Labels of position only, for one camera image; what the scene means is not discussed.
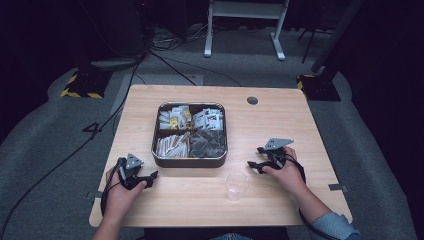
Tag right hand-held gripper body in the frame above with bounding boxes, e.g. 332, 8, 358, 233
263, 137, 295, 170

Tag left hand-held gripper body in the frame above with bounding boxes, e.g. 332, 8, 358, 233
117, 153, 148, 191

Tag dark metal compartment tray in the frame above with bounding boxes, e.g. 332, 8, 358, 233
151, 101, 229, 169

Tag person's right hand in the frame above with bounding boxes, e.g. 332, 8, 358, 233
262, 145, 307, 196

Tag person's left hand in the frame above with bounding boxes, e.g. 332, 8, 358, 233
103, 165, 148, 220

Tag clear plastic cup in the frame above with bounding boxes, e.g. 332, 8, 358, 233
224, 171, 250, 202

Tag pile of brown white sticks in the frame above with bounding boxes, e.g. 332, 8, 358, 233
155, 132, 192, 158

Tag pile of dark grey sachets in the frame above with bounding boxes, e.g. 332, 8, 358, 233
189, 129, 227, 158

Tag pile of white yellow packets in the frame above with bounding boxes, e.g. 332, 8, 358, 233
158, 105, 193, 130

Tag pile of white red packets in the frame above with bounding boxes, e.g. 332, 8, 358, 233
192, 108, 224, 130

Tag grey tape piece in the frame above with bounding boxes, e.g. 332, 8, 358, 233
328, 183, 350, 194

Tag black stand with striped base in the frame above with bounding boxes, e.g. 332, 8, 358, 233
60, 49, 114, 100
296, 49, 342, 102

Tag grey flat stand base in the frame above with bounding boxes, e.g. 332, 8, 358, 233
89, 57, 143, 70

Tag black tripod legs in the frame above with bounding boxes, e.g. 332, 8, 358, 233
297, 26, 322, 64

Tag grey slanted pole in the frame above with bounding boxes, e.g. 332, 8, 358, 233
311, 0, 365, 74

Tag white metal stand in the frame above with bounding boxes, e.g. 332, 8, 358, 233
203, 0, 290, 62

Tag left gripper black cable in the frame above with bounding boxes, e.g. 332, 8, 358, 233
100, 158, 125, 216

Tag long black floor cable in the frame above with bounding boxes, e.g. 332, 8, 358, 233
0, 61, 143, 239

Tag thin black floor cable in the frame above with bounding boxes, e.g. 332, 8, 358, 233
149, 49, 198, 87
163, 57, 242, 88

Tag bundle of floor cables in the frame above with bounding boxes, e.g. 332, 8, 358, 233
150, 23, 209, 52

